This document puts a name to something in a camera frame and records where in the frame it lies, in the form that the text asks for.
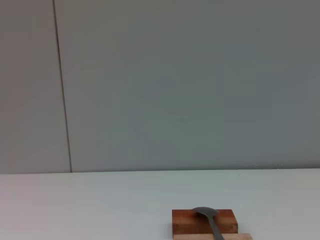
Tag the dark reddish wooden block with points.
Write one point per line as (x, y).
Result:
(185, 222)

